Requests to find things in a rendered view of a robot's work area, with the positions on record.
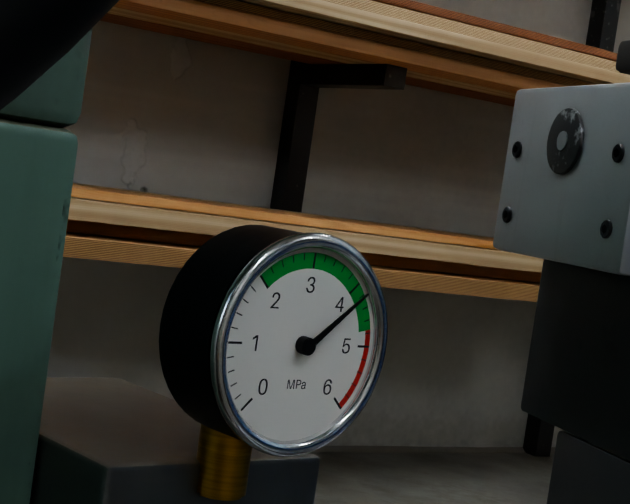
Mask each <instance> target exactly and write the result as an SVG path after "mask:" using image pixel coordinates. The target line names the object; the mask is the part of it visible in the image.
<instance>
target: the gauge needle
mask: <svg viewBox="0 0 630 504"><path fill-rule="evenodd" d="M368 296H369V294H368V293H367V294H366V295H365V296H364V297H362V298H361V299H360V300H359V301H358V302H356V303H355V304H354V305H353V306H352V307H350V308H349V309H348V310H347V311H346V312H345V313H343V314H342V315H341V316H340V317H339V318H337V319H336V320H335V321H334V322H333V323H332V324H330V325H329V326H328V327H327V328H326V329H324V330H323V331H322V332H321V333H320V334H318V335H317V336H316V337H315V338H314V339H312V338H310V337H306V336H301V337H299V338H298V339H297V341H296V344H295V348H296V351H297V352H298V353H300V354H303V355H307V356H309V355H311V354H313V353H314V351H315V349H316V345H317V344H318V343H319V342H320V341H321V340H322V339H323V338H324V337H325V336H326V335H327V334H328V333H330V332H331V331H332V330H333V329H334V328H335V327H336V326H337V325H338V324H339V323H340V322H341V321H342V320H343V319H344V318H345V317H346V316H347V315H349V314H350V313H351V312H352V311H353V310H354V309H355V308H356V307H357V306H358V305H359V304H360V303H361V302H362V301H363V300H364V299H365V298H366V297H368Z"/></svg>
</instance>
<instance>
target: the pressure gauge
mask: <svg viewBox="0 0 630 504"><path fill-rule="evenodd" d="M367 293H368V294H369V296H368V297H366V298H365V299H364V300H363V301H362V302H361V303H360V304H359V305H358V306H357V307H356V308H355V309H354V310H353V311H352V312H351V313H350V314H349V315H347V316H346V317H345V318H344V319H343V320H342V321H341V322H340V323H339V324H338V325H337V326H336V327H335V328H334V329H333V330H332V331H331V332H330V333H328V334H327V335H326V336H325V337H324V338H323V339H322V340H321V341H320V342H319V343H318V344H317V345H316V349H315V351H314V353H313V354H311V355H309V356H307V355H303V354H300V353H298V352H297V351H296V348H295V344H296V341H297V339H298V338H299V337H301V336H306V337H310V338H312V339H314V338H315V337H316V336H317V335H318V334H320V333H321V332H322V331H323V330H324V329H326V328H327V327H328V326H329V325H330V324H332V323H333V322H334V321H335V320H336V319H337V318H339V317H340V316H341V315H342V314H343V313H345V312H346V311H347V310H348V309H349V308H350V307H352V306H353V305H354V304H355V303H356V302H358V301H359V300H360V299H361V298H362V297H364V296H365V295H366V294H367ZM387 336H388V320H387V310H386V303H385V299H384V295H383V291H382V288H381V285H380V283H379V280H378V278H377V276H376V274H375V272H374V271H373V269H372V267H371V266H370V264H369V262H368V261H367V260H366V259H365V257H364V256H363V255H362V254H361V253H360V252H359V251H358V250H357V249H356V248H355V247H353V246H352V245H351V244H349V243H348V242H346V241H344V240H343V239H341V238H339V237H336V236H333V235H330V234H324V233H312V232H308V233H302V232H296V231H291V230H286V229H281V228H276V227H270V226H265V225H244V226H238V227H234V228H231V229H229V230H226V231H224V232H221V233H220V234H218V235H216V236H215V237H213V238H211V239H209V240H208V241H207V242H206V243H205V244H203V245H202V246H201V247H200V248H199V249H197V250H196V251H195V253H194V254H193V255H192V256H191V257H190V258H189V259H188V260H187V262H186V263H185V264H184V266H183V267H182V269H181V270H180V272H179V273H178V275H177V277H176V279H175V281H174V283H173V285H172V287H171V289H170V291H169V293H168V296H167V299H166V302H165V305H164V308H163V313H162V318H161V323H160V332H159V353H160V362H161V367H162V371H163V375H164V378H165V381H166V383H167V386H168V389H169V391H170V392H171V394H172V396H173V398H174V399H175V401H176V402H177V404H178V405H179V406H180V407H181V408H182V409H183V411H184V412H185V413H186V414H188V415H189V416H190V417H191V418H193V419H194V420H195V421H197V422H199V423H201V427H200V434H199V441H198V448H197V455H196V458H197V460H198V461H199V462H200V475H199V482H198V489H197V492H198V493H200V494H199V495H200V496H202V497H205V498H209V499H214V500H222V501H234V500H239V499H241V498H242V497H244V496H245V495H246V489H247V482H248V475H249V468H250V461H251V454H252V448H254V449H256V450H258V451H260V452H262V453H265V454H268V455H272V456H278V457H293V456H300V455H303V454H307V453H310V452H313V451H315V450H318V449H319V448H321V447H323V446H325V445H327V444H328V443H330V442H331V441H333V440H334V439H335V438H337V437H338V436H339V435H340V434H342V433H343V432H344V431H345V430H346V429H347V428H348V427H349V426H350V425H351V424H352V423H353V422H354V420H355V419H356V418H357V417H358V415H359V414H360V413H361V411H362V410H363V408H364V407H365V405H366V404H367V402H368V400H369V398H370V396H371V395H372V393H373V390H374V388H375V386H376V384H377V381H378V378H379V376H380V373H381V369H382V366H383V362H384V358H385V352H386V346H387Z"/></svg>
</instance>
